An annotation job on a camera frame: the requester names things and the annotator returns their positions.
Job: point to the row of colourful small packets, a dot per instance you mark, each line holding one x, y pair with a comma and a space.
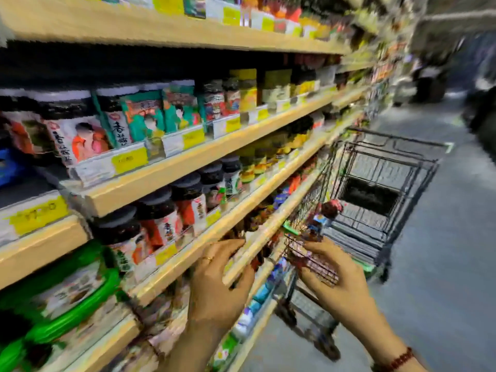
252, 306

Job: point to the person's left forearm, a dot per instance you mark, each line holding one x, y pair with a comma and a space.
190, 348

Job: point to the green-rimmed plastic food containers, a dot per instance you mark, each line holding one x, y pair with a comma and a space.
58, 302

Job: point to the person's right fingers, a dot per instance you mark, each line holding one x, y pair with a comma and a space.
319, 253

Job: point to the person's right hand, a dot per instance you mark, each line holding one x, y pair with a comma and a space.
345, 294

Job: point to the person's right forearm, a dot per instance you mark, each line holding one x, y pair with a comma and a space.
407, 366

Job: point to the row of yellow price labels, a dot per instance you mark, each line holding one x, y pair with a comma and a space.
193, 137

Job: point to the small red-capped sauce bottle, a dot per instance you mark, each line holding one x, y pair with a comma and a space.
323, 218

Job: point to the person's left hand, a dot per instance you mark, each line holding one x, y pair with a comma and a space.
215, 294

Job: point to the row of teal snack packets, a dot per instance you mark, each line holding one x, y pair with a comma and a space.
162, 112

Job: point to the row of red-capped bottles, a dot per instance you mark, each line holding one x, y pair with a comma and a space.
271, 15

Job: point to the person's left thumb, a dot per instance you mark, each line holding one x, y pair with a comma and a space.
242, 277

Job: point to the row of white-lidded large jars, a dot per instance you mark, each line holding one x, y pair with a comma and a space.
77, 127

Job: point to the row of dark-lidded sauce jars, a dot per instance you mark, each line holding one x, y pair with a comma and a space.
174, 209

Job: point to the wooden store shelving unit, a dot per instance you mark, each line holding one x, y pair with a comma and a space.
201, 158

